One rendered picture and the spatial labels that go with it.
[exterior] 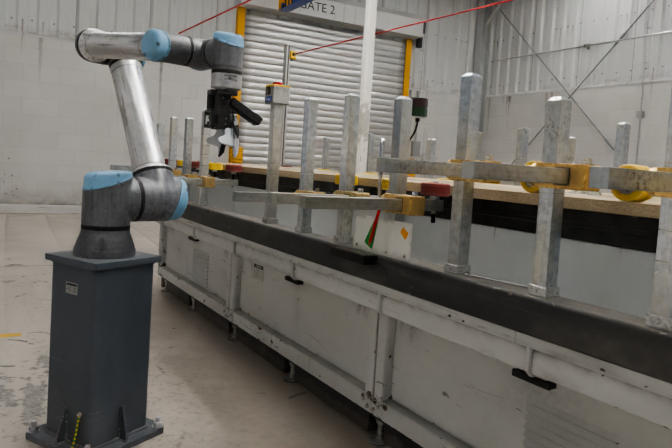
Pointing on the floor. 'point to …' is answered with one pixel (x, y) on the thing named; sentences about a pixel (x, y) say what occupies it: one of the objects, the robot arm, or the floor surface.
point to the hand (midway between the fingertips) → (228, 158)
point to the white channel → (368, 56)
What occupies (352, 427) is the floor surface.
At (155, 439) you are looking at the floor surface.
